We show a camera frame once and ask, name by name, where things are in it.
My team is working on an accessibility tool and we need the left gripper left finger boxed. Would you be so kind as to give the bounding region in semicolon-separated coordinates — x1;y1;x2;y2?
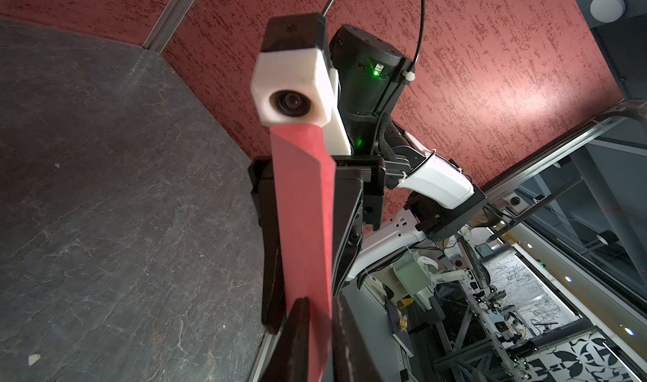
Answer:
260;298;310;382

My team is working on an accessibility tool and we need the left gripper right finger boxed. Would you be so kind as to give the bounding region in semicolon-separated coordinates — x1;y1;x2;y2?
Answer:
331;295;383;382

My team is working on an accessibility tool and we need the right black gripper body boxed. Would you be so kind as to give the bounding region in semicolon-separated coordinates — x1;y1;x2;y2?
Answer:
247;153;388;282

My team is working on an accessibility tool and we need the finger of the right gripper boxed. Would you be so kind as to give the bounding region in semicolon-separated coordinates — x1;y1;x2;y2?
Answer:
261;219;286;335
332;179;363;296

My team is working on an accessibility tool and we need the pink square paper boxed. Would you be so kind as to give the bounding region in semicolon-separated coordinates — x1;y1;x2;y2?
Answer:
271;124;336;381

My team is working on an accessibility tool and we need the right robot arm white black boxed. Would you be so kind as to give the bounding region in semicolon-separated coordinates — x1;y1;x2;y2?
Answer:
252;13;485;293

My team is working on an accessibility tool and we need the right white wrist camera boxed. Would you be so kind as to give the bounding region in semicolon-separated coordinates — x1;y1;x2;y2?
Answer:
250;13;352;156

